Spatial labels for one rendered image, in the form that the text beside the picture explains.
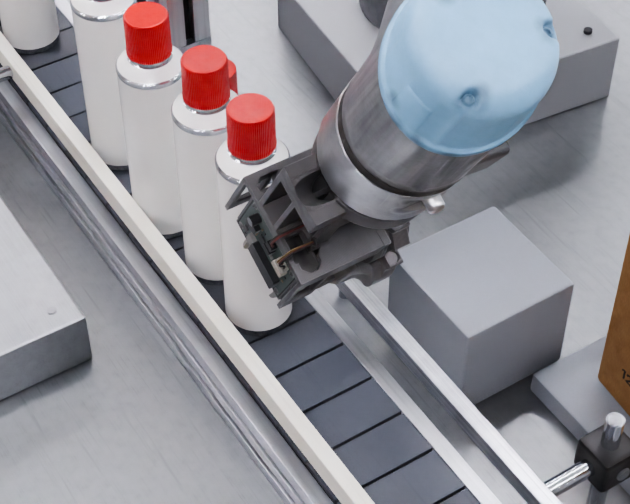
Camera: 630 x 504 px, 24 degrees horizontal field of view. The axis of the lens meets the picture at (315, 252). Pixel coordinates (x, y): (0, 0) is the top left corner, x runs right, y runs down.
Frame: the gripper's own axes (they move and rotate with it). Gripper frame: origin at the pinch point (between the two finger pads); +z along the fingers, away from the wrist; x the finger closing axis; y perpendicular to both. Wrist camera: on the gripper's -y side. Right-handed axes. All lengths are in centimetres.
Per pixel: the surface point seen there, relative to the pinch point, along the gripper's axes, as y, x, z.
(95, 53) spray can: 2.1, -24.0, 15.3
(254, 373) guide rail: 4.7, 4.6, 9.2
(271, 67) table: -19.5, -23.6, 35.3
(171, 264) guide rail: 4.5, -6.2, 15.4
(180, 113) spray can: 2.0, -13.8, 4.8
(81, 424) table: 15.0, 1.2, 20.9
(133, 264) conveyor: 5.6, -8.5, 21.0
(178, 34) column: -13.0, -30.4, 36.3
